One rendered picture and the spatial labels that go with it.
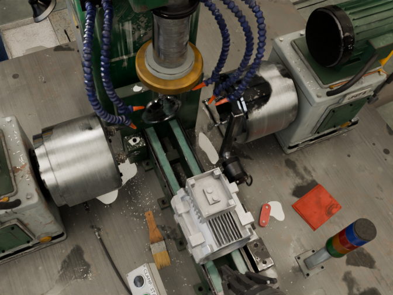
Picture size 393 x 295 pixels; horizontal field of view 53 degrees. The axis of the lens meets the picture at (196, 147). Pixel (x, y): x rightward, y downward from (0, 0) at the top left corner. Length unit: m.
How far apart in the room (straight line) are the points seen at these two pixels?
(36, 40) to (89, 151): 1.43
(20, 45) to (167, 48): 1.60
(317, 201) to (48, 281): 0.97
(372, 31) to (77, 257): 1.17
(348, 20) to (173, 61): 0.54
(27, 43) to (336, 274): 1.96
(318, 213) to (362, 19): 0.68
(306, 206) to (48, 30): 1.75
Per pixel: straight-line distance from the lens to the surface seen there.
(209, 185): 1.14
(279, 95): 1.30
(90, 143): 1.15
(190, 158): 1.38
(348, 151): 1.70
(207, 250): 1.11
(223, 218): 1.12
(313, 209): 1.53
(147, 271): 1.09
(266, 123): 1.30
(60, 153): 1.15
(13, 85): 1.78
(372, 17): 1.33
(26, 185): 1.13
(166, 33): 0.94
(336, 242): 1.19
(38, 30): 2.54
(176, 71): 1.03
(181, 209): 1.15
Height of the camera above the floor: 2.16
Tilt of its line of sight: 62 degrees down
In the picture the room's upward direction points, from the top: 10 degrees clockwise
